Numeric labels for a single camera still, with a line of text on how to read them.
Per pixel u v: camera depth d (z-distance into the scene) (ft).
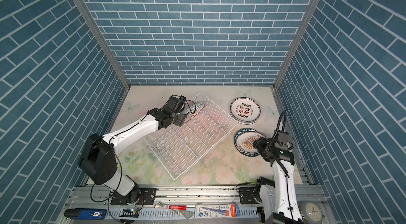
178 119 2.58
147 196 2.42
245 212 2.32
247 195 2.42
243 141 2.95
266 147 2.20
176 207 2.31
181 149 2.84
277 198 1.45
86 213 2.21
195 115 3.34
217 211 2.27
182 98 2.53
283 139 2.08
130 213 2.37
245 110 3.36
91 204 2.36
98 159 1.44
